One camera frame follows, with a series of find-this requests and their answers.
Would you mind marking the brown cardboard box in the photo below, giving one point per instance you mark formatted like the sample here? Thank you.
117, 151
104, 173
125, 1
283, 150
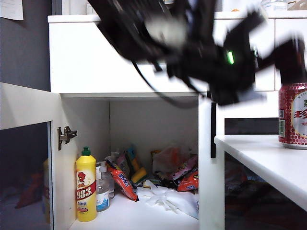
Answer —
298, 6

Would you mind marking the long orange snack packet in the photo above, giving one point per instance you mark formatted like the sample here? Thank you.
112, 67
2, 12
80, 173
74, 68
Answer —
124, 184

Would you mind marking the pale pink packet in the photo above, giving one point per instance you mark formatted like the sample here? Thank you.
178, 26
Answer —
123, 165

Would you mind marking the clear pump bottle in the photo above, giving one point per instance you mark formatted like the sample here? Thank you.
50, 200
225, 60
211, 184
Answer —
103, 196

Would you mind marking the wide white drawer front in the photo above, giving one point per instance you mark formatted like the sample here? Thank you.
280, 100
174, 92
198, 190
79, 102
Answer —
72, 60

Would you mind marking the clear plastic container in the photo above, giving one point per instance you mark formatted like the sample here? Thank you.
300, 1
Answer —
274, 5

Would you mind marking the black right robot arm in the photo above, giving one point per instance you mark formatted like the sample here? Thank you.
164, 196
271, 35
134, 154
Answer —
227, 76

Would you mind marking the red white beverage can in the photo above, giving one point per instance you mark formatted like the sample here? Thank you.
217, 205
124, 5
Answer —
291, 119

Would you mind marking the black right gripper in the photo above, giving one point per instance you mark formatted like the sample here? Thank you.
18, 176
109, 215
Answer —
291, 62

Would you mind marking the red snack packet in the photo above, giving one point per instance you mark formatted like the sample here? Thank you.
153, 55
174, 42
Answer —
189, 183

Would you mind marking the white wooden cabinet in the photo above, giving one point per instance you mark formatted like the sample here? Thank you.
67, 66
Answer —
153, 124

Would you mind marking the pink snack packet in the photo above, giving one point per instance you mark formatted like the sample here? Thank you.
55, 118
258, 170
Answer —
185, 167

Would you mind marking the translucent bag with orange print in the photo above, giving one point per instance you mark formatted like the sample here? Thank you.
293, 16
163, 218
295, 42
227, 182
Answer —
168, 158

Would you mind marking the white crumpled plastic bag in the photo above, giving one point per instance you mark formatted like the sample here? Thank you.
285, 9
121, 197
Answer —
172, 201

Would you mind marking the yellow detergent bottle green cap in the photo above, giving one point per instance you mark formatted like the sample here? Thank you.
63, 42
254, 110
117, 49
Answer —
86, 191

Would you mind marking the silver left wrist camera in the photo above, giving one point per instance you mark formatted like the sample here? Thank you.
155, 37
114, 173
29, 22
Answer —
165, 30

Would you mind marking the white glass-panel cabinet door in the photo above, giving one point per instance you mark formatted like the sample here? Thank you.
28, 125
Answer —
24, 105
205, 179

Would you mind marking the dark snack packet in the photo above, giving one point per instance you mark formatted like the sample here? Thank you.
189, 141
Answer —
165, 183

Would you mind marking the white paper sheet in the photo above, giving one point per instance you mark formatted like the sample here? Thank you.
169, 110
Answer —
10, 9

